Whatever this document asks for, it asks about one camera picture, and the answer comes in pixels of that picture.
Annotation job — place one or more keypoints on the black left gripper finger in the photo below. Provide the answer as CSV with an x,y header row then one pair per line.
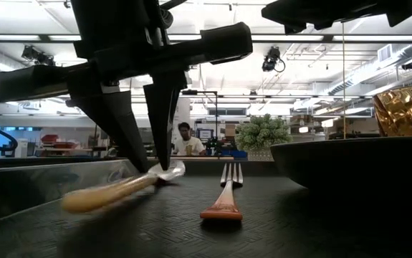
x,y
163,114
116,122

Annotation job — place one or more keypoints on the amber glass cup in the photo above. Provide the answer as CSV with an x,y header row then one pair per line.
x,y
406,111

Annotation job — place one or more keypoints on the black round plate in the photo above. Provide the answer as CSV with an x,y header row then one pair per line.
x,y
352,161

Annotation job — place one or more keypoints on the black rectangular tray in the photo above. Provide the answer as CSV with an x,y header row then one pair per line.
x,y
299,229

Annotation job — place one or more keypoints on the person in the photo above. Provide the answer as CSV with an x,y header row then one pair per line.
x,y
188,145

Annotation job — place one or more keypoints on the red storage bins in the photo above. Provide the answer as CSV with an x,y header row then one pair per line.
x,y
58,141

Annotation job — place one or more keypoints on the thin vertical pole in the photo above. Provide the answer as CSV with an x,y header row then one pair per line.
x,y
343,82

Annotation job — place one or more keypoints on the blue box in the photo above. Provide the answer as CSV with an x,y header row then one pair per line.
x,y
234,154

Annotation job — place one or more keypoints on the green artificial succulent plant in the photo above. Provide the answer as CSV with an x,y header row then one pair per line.
x,y
263,132

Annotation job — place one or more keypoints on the silver ceiling duct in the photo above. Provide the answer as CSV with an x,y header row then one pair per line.
x,y
377,71

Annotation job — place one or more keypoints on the black ceiling-mounted camera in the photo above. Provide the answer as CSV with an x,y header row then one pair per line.
x,y
272,59

